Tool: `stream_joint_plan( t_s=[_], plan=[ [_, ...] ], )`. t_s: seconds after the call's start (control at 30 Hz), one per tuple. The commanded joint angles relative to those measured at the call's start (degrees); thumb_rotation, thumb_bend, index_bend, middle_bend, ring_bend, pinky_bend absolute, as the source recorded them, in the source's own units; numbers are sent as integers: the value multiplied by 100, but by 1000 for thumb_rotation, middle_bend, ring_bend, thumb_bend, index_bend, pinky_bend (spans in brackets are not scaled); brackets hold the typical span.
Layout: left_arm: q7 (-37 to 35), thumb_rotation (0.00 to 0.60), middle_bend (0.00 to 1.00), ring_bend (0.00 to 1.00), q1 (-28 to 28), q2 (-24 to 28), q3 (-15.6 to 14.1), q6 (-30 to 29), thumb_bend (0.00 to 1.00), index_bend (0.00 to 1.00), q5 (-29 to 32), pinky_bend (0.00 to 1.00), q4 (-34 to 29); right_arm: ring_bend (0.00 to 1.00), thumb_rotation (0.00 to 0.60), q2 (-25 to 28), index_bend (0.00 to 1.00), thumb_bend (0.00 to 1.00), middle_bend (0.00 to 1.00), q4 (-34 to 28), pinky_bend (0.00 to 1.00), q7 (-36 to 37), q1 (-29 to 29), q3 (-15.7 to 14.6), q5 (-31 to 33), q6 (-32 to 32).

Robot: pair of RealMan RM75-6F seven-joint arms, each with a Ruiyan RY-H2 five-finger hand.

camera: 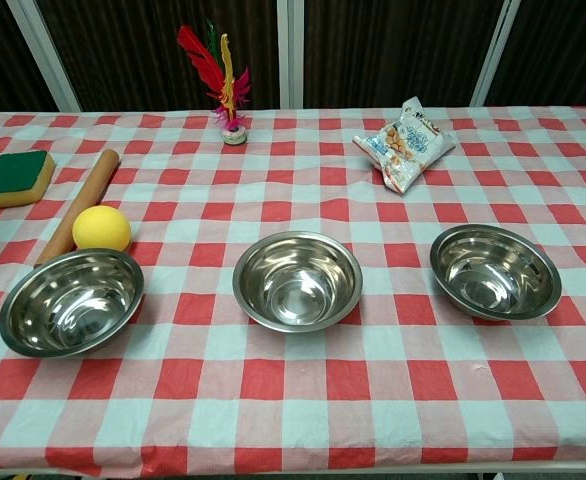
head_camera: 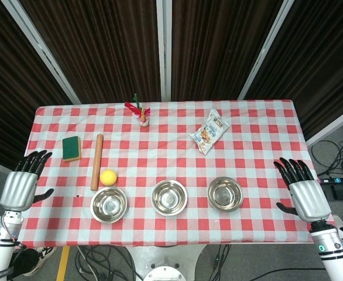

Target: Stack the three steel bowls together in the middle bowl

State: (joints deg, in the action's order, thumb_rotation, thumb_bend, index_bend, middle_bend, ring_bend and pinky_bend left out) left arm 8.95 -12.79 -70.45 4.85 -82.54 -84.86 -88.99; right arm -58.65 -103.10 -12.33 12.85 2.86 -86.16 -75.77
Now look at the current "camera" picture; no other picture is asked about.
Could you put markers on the steel bowl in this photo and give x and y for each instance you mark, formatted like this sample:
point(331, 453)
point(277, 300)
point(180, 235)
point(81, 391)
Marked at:
point(495, 280)
point(298, 290)
point(73, 312)

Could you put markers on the white snack bag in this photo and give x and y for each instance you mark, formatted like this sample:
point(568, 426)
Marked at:
point(408, 145)

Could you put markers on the red white checkered tablecloth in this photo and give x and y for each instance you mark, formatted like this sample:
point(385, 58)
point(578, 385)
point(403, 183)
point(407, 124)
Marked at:
point(293, 400)

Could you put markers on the colourful feather shuttlecock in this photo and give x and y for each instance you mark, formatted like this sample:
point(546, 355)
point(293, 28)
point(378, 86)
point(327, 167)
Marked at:
point(229, 90)

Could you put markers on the yellow foam ball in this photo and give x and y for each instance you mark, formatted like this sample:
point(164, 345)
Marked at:
point(102, 227)

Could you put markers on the wooden rolling pin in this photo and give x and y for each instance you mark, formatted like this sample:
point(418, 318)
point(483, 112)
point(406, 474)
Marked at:
point(89, 192)

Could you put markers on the green yellow scrub sponge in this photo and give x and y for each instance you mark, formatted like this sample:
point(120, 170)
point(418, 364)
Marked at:
point(15, 172)

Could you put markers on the white partition frame post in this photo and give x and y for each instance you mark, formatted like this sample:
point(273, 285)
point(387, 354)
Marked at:
point(495, 50)
point(48, 60)
point(291, 50)

